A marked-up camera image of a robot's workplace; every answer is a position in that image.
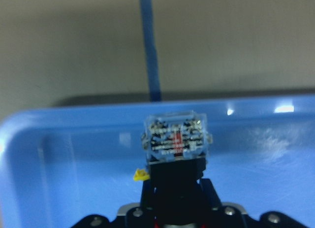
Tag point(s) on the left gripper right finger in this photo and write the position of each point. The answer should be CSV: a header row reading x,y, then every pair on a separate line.
x,y
210,193

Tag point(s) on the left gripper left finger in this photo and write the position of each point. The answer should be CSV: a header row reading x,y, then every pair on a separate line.
x,y
147,195

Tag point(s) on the blue plastic tray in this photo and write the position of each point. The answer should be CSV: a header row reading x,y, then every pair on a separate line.
x,y
84,167

